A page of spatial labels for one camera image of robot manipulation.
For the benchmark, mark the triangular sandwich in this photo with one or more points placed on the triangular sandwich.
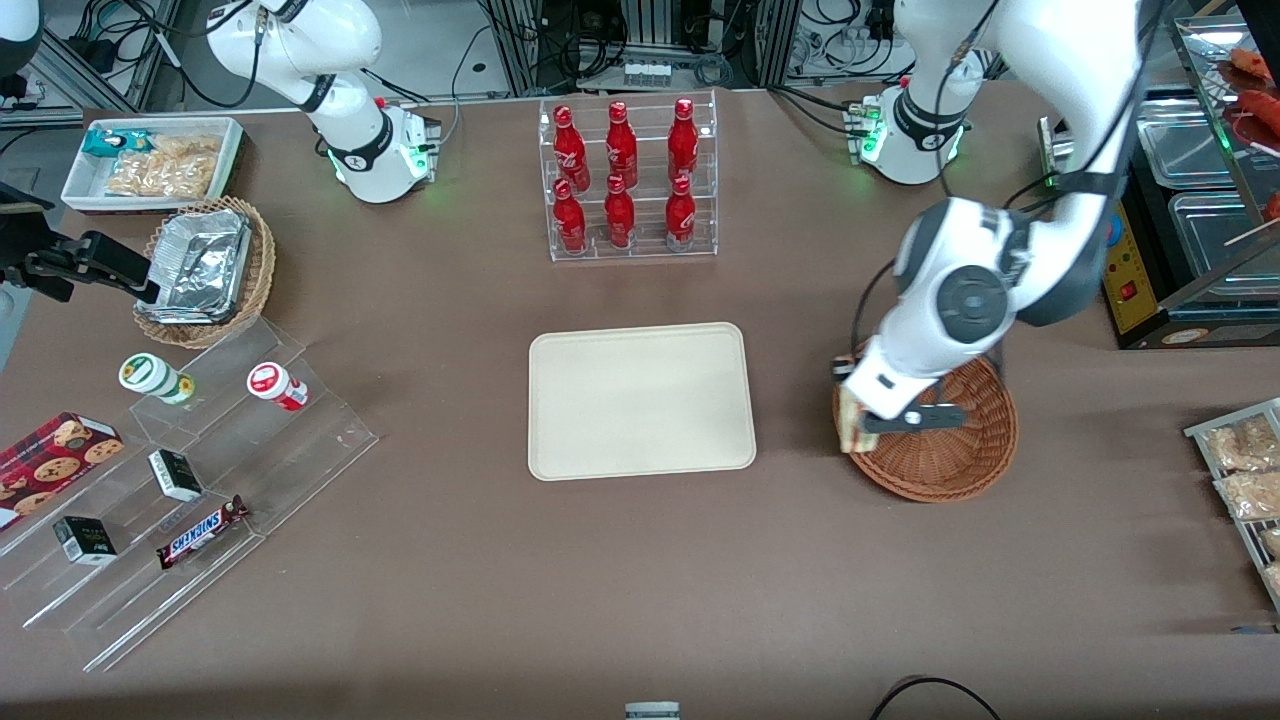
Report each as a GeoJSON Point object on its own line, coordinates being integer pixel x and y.
{"type": "Point", "coordinates": [852, 425]}

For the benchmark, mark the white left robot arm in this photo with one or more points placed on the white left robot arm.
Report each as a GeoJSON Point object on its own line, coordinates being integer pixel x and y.
{"type": "Point", "coordinates": [965, 300]}

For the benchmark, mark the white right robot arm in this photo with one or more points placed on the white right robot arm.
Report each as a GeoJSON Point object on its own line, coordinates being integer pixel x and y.
{"type": "Point", "coordinates": [340, 110]}

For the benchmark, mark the brown wicker basket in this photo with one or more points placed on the brown wicker basket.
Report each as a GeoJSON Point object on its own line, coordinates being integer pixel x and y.
{"type": "Point", "coordinates": [950, 465]}

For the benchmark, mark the light wicker basket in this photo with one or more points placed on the light wicker basket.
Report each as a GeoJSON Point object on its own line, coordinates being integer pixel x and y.
{"type": "Point", "coordinates": [255, 270]}

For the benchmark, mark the beige plastic tray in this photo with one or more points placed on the beige plastic tray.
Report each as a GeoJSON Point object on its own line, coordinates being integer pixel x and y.
{"type": "Point", "coordinates": [640, 400]}

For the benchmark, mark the aluminium foil container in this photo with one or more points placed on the aluminium foil container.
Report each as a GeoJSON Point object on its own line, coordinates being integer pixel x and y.
{"type": "Point", "coordinates": [200, 265]}

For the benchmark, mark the white rectangular snack bin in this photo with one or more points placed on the white rectangular snack bin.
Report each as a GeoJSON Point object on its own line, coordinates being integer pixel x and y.
{"type": "Point", "coordinates": [80, 185]}

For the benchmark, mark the green lidded white cup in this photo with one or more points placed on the green lidded white cup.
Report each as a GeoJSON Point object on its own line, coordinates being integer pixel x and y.
{"type": "Point", "coordinates": [150, 376]}

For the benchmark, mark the clear bag of chips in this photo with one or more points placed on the clear bag of chips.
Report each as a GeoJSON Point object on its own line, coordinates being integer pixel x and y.
{"type": "Point", "coordinates": [170, 168]}

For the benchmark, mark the teal snack packet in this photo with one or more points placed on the teal snack packet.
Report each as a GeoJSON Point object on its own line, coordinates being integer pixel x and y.
{"type": "Point", "coordinates": [115, 142]}

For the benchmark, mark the red lidded white cup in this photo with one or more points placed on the red lidded white cup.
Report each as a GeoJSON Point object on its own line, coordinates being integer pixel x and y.
{"type": "Point", "coordinates": [272, 384]}

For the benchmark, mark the red cookie box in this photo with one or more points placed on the red cookie box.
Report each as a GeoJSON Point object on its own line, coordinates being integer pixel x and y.
{"type": "Point", "coordinates": [50, 460]}

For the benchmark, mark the small black box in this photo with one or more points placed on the small black box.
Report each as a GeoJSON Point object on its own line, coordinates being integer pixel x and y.
{"type": "Point", "coordinates": [85, 541]}
{"type": "Point", "coordinates": [176, 475]}

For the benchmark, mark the red cola bottle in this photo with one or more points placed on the red cola bottle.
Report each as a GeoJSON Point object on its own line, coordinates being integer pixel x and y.
{"type": "Point", "coordinates": [569, 145]}
{"type": "Point", "coordinates": [621, 140]}
{"type": "Point", "coordinates": [569, 220]}
{"type": "Point", "coordinates": [681, 215]}
{"type": "Point", "coordinates": [683, 135]}
{"type": "Point", "coordinates": [620, 215]}

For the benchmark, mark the clear acrylic bottle rack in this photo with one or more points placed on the clear acrylic bottle rack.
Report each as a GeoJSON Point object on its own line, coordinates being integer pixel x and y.
{"type": "Point", "coordinates": [650, 245]}

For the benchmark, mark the clear acrylic stepped shelf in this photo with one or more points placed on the clear acrylic stepped shelf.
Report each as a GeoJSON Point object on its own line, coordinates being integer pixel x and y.
{"type": "Point", "coordinates": [280, 460]}

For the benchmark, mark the Snickers chocolate bar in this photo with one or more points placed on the Snickers chocolate bar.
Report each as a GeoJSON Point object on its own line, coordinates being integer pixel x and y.
{"type": "Point", "coordinates": [200, 532]}

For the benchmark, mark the hot food display cabinet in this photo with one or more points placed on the hot food display cabinet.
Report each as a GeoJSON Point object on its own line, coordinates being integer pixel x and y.
{"type": "Point", "coordinates": [1200, 330]}

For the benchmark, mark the clear bag of snacks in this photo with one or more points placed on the clear bag of snacks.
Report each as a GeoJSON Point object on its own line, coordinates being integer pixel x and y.
{"type": "Point", "coordinates": [1273, 580]}
{"type": "Point", "coordinates": [1240, 445]}
{"type": "Point", "coordinates": [1271, 542]}
{"type": "Point", "coordinates": [1250, 495]}

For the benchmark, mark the white power strip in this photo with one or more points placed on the white power strip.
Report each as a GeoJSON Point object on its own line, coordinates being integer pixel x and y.
{"type": "Point", "coordinates": [647, 73]}

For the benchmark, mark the steel food pan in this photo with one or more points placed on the steel food pan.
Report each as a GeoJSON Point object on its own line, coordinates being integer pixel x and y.
{"type": "Point", "coordinates": [1185, 140]}
{"type": "Point", "coordinates": [1215, 235]}

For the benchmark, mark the small grey device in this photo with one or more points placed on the small grey device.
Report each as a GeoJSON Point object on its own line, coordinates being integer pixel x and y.
{"type": "Point", "coordinates": [652, 711]}

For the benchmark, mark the aluminium frame rack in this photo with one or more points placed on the aluminium frame rack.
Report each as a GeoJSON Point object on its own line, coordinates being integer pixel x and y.
{"type": "Point", "coordinates": [660, 25]}

